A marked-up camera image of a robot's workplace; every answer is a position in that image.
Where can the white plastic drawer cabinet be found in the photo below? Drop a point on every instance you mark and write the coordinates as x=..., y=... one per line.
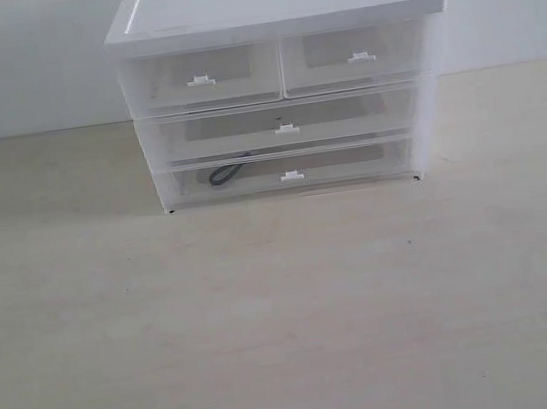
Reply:
x=143, y=29

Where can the gold keychain with black strap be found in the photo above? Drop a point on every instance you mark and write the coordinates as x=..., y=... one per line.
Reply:
x=223, y=174

